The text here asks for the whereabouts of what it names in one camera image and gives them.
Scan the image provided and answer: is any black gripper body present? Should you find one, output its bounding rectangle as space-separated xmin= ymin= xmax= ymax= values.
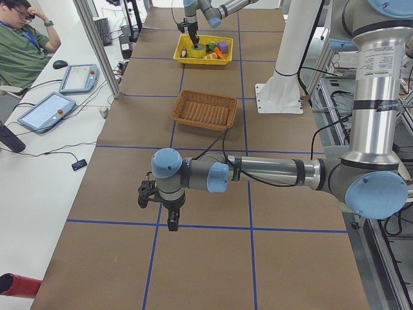
xmin=188 ymin=23 xmax=197 ymax=40
xmin=159 ymin=192 xmax=186 ymax=214

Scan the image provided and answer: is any yellow tape roll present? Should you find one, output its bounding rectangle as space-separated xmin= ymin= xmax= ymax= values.
xmin=188 ymin=44 xmax=206 ymax=59

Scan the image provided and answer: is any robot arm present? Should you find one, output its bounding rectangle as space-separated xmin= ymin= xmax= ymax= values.
xmin=150 ymin=9 xmax=345 ymax=235
xmin=177 ymin=0 xmax=256 ymax=47

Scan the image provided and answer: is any yellow woven basket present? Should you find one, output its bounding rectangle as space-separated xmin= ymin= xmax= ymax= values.
xmin=173 ymin=34 xmax=233 ymax=65

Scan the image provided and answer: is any brown wicker basket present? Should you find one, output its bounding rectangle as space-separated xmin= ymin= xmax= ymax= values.
xmin=170 ymin=90 xmax=237 ymax=131

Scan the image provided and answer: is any toy croissant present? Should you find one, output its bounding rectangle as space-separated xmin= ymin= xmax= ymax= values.
xmin=204 ymin=52 xmax=218 ymax=60

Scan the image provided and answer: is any purple foam block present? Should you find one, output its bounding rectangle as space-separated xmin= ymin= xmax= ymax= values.
xmin=217 ymin=41 xmax=229 ymax=54

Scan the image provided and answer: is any toy carrot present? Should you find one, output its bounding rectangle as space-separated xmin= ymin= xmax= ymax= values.
xmin=214 ymin=46 xmax=227 ymax=60

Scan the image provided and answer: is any black keyboard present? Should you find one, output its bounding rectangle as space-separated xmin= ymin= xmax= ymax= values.
xmin=94 ymin=17 xmax=112 ymax=46

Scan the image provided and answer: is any small black usb hub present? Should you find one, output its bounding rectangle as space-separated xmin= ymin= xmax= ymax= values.
xmin=71 ymin=159 xmax=87 ymax=171

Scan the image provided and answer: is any far teach pendant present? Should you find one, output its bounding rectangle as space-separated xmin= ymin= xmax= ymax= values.
xmin=59 ymin=64 xmax=99 ymax=95

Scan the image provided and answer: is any teach pendant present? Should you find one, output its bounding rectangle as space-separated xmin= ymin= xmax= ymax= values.
xmin=59 ymin=64 xmax=99 ymax=95
xmin=17 ymin=92 xmax=76 ymax=134

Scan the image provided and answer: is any black computer mouse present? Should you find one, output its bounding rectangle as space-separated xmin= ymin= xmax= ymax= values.
xmin=52 ymin=60 xmax=68 ymax=70

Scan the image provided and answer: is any near teach pendant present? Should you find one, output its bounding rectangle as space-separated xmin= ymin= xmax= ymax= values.
xmin=17 ymin=92 xmax=76 ymax=134

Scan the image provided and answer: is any seated person green shirt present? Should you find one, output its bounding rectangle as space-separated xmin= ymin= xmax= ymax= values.
xmin=1 ymin=1 xmax=61 ymax=90

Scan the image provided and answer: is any red cylinder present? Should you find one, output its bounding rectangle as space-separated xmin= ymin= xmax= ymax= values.
xmin=1 ymin=273 xmax=42 ymax=299

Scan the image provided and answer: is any black cylinder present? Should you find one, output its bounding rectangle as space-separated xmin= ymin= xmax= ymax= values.
xmin=0 ymin=122 xmax=26 ymax=153

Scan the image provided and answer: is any white camera stand column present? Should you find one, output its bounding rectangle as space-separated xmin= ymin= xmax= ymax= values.
xmin=256 ymin=0 xmax=324 ymax=114

